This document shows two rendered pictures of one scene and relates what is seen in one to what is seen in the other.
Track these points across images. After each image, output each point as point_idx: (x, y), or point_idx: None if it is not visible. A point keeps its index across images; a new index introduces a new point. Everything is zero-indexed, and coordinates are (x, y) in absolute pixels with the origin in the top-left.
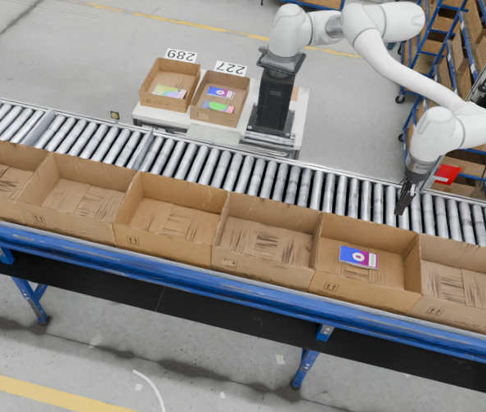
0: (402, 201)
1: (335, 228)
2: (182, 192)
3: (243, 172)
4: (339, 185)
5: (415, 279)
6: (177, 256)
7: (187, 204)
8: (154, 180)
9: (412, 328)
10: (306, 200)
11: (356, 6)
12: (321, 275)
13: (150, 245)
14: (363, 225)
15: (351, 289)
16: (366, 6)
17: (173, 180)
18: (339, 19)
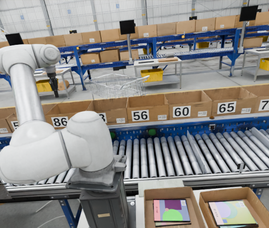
0: (57, 86)
1: None
2: (149, 113)
3: (128, 164)
4: (63, 174)
5: (55, 111)
6: (141, 106)
7: (146, 120)
8: (161, 108)
9: None
10: None
11: (48, 44)
12: (89, 102)
13: (150, 102)
14: (67, 116)
15: (79, 107)
16: (40, 44)
17: (152, 106)
18: (36, 100)
